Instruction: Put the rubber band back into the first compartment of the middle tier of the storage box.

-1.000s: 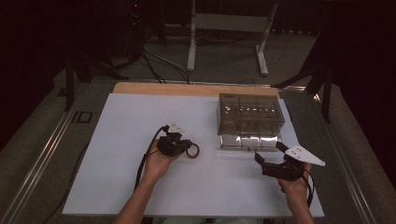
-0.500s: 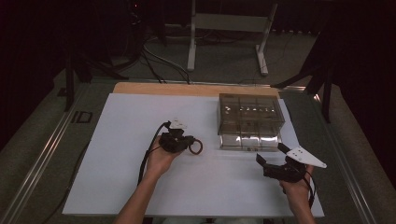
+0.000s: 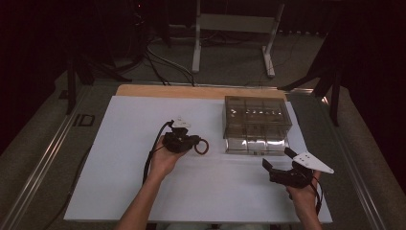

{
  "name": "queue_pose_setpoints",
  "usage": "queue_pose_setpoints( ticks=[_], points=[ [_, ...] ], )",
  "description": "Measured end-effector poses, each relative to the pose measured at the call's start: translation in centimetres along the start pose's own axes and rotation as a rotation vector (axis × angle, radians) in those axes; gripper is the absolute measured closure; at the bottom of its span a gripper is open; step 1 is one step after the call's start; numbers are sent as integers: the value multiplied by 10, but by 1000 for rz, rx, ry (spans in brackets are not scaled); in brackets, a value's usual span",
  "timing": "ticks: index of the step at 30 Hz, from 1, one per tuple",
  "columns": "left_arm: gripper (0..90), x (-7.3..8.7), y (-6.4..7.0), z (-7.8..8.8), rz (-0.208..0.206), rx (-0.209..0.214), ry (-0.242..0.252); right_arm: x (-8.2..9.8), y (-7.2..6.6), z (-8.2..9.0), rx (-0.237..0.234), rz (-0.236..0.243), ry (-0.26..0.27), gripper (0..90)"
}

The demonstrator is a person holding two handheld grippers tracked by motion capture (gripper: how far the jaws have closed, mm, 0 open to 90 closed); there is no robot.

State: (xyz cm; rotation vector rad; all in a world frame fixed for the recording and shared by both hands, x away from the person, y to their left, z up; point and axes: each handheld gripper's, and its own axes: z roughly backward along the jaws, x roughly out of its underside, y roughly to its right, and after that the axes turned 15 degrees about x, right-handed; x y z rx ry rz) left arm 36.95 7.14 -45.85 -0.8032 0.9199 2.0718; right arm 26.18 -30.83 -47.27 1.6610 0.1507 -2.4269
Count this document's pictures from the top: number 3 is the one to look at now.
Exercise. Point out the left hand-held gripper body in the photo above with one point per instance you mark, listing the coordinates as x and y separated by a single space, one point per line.
175 140

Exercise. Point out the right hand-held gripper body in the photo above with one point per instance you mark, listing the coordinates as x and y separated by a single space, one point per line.
292 178

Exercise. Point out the clear plastic drawer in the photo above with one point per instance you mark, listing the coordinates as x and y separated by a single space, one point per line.
255 146

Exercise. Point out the clear plastic drawer box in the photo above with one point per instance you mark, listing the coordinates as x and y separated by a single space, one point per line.
255 108

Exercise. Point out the person's right hand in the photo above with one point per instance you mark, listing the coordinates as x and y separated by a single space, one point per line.
303 195

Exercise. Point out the person's left hand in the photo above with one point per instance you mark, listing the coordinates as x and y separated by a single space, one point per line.
162 161

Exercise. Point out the white table mat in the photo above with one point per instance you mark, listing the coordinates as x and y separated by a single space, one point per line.
111 143

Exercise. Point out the black tripod stand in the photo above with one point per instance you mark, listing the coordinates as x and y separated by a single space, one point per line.
71 86
334 96

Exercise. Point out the white metal stand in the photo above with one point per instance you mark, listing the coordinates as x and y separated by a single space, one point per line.
236 23

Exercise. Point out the metal floor rail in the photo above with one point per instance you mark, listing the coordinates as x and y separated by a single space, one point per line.
357 179
48 153

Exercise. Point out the black rectangular floor bracket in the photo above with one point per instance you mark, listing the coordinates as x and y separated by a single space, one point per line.
83 120

